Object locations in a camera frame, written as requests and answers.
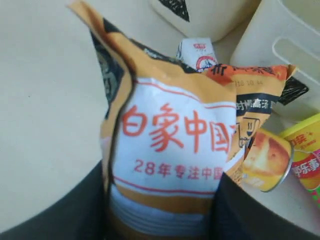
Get cream bin square mark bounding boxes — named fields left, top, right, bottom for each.
left=230, top=0, right=320, bottom=122

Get cream bin triangle mark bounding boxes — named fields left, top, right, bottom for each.
left=149, top=0, right=260, bottom=42

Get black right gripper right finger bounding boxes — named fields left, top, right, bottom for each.
left=212, top=173, right=320, bottom=240

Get pink chips can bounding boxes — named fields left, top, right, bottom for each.
left=278, top=115, right=320, bottom=213

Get white blue milk carton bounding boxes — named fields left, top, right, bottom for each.
left=176, top=37, right=218, bottom=72

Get orange white noodle bag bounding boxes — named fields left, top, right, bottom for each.
left=68, top=0, right=296, bottom=240

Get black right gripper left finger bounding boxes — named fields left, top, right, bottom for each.
left=0, top=162, right=106, bottom=240

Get yellow chips can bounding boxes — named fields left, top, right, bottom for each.
left=242, top=128, right=294, bottom=193

